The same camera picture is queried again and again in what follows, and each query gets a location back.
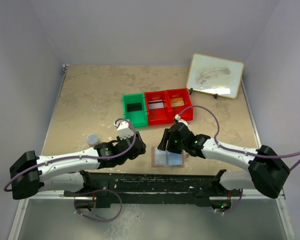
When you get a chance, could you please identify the pink leather card holder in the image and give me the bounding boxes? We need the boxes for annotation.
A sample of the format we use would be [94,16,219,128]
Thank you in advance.
[151,146,189,168]

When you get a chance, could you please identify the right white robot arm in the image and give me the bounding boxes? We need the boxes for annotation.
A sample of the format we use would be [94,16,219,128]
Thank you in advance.
[157,122,291,199]

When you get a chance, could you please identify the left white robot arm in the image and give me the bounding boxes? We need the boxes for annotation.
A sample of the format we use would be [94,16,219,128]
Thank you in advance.
[9,132,146,200]

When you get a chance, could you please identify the gold card in red bin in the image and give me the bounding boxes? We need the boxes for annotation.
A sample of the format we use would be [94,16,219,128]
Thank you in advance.
[170,97,185,108]

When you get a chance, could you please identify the black card in green bin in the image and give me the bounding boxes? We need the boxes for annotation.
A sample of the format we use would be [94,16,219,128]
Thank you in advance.
[126,102,143,112]

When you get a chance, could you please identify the white card in red bin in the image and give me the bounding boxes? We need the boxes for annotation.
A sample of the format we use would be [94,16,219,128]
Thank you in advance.
[147,99,165,110]

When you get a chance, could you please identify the middle red plastic bin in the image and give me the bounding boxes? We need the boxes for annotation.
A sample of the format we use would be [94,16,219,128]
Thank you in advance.
[144,90,172,126]

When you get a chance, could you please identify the red plastic bin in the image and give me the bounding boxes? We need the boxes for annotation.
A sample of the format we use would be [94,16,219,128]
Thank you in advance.
[166,88,192,121]
[144,90,172,126]

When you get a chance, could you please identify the clear jar of paper clips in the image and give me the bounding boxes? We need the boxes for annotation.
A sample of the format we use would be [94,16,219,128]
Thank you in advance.
[85,133,100,147]

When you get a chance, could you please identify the right red plastic bin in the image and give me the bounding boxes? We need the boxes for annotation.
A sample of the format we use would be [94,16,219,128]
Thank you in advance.
[166,88,192,121]

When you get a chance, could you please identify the green plastic bin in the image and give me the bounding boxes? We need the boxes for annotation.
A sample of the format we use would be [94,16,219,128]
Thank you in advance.
[122,93,148,128]

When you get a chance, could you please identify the small framed whiteboard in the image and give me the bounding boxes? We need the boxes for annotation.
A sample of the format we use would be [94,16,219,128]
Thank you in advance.
[186,53,245,99]

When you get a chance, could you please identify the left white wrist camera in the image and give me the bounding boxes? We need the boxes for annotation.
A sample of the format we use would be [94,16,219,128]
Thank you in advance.
[115,120,133,140]

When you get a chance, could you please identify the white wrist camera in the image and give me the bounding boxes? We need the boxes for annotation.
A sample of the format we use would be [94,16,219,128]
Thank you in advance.
[174,114,189,127]
[115,120,133,140]

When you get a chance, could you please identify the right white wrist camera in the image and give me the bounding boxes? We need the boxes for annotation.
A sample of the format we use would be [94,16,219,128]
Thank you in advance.
[174,114,189,127]

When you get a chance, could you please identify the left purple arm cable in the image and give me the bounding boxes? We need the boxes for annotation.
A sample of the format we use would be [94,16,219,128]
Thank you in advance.
[3,117,137,192]

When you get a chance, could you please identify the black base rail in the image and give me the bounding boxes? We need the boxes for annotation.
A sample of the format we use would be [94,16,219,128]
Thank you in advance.
[64,170,240,208]

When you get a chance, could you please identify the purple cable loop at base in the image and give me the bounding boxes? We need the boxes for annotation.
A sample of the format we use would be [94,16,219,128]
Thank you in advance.
[73,186,125,223]

